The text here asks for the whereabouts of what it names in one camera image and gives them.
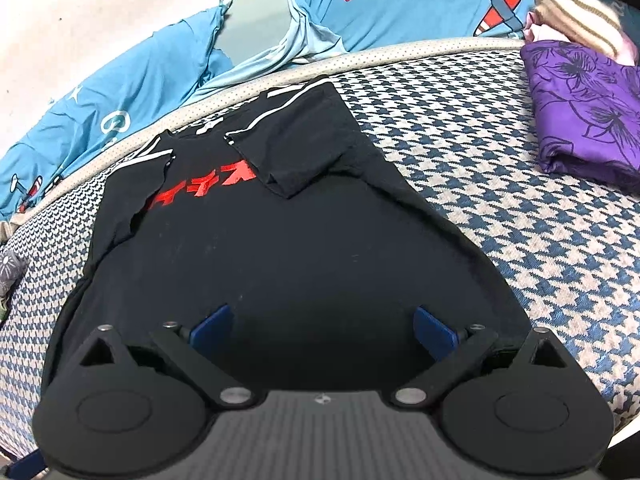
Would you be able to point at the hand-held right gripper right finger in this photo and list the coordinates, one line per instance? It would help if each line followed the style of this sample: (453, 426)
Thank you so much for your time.
(435, 327)

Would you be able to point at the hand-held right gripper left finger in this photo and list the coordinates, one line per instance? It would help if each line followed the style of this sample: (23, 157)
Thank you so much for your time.
(212, 327)

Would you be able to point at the black t-shirt with red print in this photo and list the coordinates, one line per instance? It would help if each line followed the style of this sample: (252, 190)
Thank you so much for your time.
(300, 240)

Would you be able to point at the grey patterned folded cloth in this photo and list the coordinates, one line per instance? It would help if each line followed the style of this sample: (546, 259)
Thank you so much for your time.
(10, 270)

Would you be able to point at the purple floral folded cloth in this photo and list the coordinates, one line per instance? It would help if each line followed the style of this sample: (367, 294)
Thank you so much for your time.
(585, 105)

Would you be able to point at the blue airplane print cover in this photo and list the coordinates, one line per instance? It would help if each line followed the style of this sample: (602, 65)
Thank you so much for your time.
(150, 60)

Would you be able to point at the pink garment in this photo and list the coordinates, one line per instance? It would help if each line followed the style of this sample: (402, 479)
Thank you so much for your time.
(540, 34)

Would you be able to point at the beige striped knit garment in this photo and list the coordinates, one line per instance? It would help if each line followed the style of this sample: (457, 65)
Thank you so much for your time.
(575, 15)

